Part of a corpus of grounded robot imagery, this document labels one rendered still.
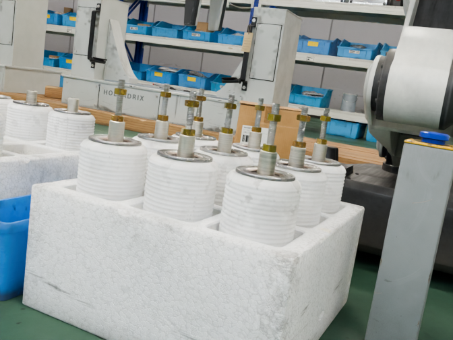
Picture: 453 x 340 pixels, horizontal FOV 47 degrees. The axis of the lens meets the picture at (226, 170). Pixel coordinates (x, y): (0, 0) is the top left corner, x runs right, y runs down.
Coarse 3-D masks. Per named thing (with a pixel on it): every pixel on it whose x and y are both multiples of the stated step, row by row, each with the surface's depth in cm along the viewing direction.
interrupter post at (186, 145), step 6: (180, 138) 68; (186, 138) 68; (192, 138) 68; (180, 144) 68; (186, 144) 68; (192, 144) 69; (180, 150) 69; (186, 150) 68; (192, 150) 69; (180, 156) 69; (186, 156) 68; (192, 156) 69
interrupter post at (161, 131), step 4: (156, 120) 84; (156, 124) 84; (160, 124) 84; (164, 124) 84; (168, 124) 84; (156, 128) 84; (160, 128) 84; (164, 128) 84; (168, 128) 84; (156, 132) 84; (160, 132) 84; (164, 132) 84; (156, 136) 84; (160, 136) 84; (164, 136) 84
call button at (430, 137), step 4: (420, 132) 74; (424, 132) 73; (428, 132) 72; (432, 132) 72; (436, 132) 74; (424, 136) 73; (428, 136) 72; (432, 136) 72; (436, 136) 72; (440, 136) 72; (444, 136) 72; (448, 136) 72; (424, 140) 73; (428, 140) 73; (432, 140) 72; (436, 140) 72; (440, 140) 72; (444, 140) 72; (448, 140) 73; (444, 144) 73
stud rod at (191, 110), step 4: (192, 92) 68; (196, 92) 68; (192, 96) 68; (192, 100) 68; (188, 108) 68; (192, 108) 68; (188, 112) 68; (192, 112) 68; (188, 116) 68; (192, 116) 68; (188, 120) 68; (192, 120) 69; (188, 124) 68; (192, 124) 69; (188, 128) 69
